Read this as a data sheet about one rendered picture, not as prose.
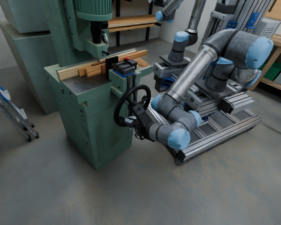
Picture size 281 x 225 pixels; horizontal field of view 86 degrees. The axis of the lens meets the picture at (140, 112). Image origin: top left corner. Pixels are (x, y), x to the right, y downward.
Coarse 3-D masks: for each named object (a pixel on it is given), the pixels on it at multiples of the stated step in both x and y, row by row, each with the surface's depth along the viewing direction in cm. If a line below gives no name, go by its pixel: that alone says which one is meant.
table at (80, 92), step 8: (144, 72) 109; (64, 80) 86; (72, 80) 87; (80, 80) 88; (88, 80) 89; (96, 80) 90; (104, 80) 91; (64, 88) 88; (72, 88) 82; (80, 88) 82; (88, 88) 83; (96, 88) 85; (104, 88) 89; (112, 88) 91; (72, 96) 83; (80, 96) 80; (88, 96) 84; (120, 96) 89
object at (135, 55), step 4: (136, 52) 117; (140, 52) 118; (144, 52) 121; (124, 56) 109; (128, 56) 111; (132, 56) 114; (136, 56) 117; (140, 56) 120; (80, 68) 90; (84, 68) 91; (80, 72) 90; (84, 72) 92
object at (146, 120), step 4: (136, 104) 66; (140, 104) 67; (132, 108) 66; (136, 108) 65; (140, 108) 66; (136, 112) 65; (140, 112) 66; (144, 112) 67; (136, 116) 66; (140, 116) 65; (144, 116) 66; (148, 116) 67; (140, 120) 65; (144, 120) 66; (148, 120) 66; (140, 124) 67; (144, 124) 65; (148, 124) 66; (144, 128) 66
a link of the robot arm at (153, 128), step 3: (153, 123) 63; (156, 123) 62; (159, 123) 62; (153, 126) 61; (156, 126) 60; (150, 129) 62; (153, 129) 60; (156, 129) 59; (150, 132) 61; (153, 132) 60; (150, 135) 62; (153, 135) 60; (153, 138) 61
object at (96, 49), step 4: (84, 40) 90; (88, 40) 89; (88, 44) 89; (92, 44) 86; (96, 44) 86; (100, 44) 87; (104, 44) 87; (88, 48) 91; (92, 48) 88; (96, 48) 85; (100, 48) 86; (104, 48) 88; (92, 52) 90; (96, 52) 87; (100, 52) 88; (96, 56) 89; (100, 56) 89; (104, 56) 91
